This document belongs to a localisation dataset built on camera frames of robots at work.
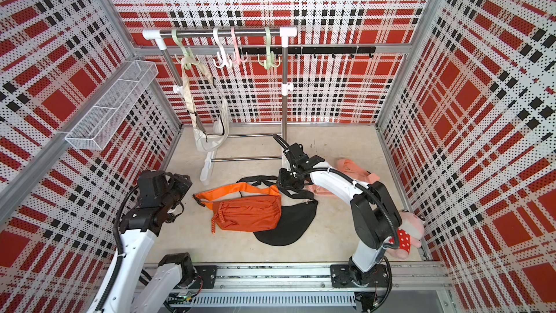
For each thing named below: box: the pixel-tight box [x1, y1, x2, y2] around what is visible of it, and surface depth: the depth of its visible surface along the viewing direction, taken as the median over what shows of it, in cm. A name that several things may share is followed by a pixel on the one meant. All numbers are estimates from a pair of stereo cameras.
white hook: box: [212, 26, 233, 69], surface depth 71 cm
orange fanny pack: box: [192, 181, 283, 234], surface depth 85 cm
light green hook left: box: [171, 28, 201, 71], surface depth 72 cm
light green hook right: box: [257, 26, 281, 70], surface depth 72 cm
